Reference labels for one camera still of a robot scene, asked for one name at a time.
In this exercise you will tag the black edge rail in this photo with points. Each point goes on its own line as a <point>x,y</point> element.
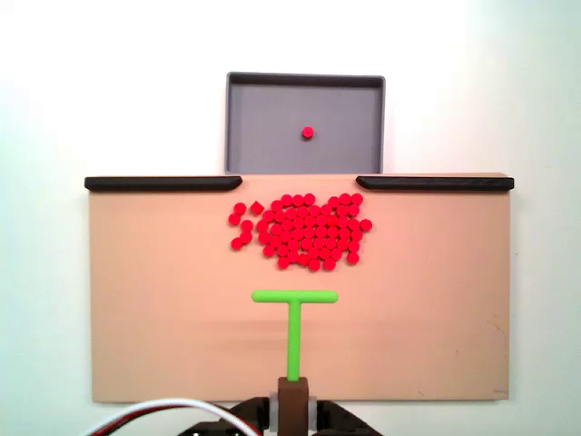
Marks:
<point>159,183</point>
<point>436,183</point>

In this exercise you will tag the grey rectangular tray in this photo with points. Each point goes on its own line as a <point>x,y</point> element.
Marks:
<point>272,113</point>

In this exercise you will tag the beige flat board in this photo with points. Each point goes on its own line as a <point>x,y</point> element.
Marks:
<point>181,295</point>

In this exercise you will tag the red cylindrical granule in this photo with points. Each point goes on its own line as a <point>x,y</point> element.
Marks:
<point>366,224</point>
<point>269,250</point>
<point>234,219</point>
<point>353,258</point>
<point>237,243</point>
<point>245,236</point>
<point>277,205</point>
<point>298,200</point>
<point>309,198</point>
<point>334,201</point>
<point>308,132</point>
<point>287,200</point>
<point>314,264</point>
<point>257,207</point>
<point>357,199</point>
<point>283,262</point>
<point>329,264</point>
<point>345,198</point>
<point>247,225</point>
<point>239,208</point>

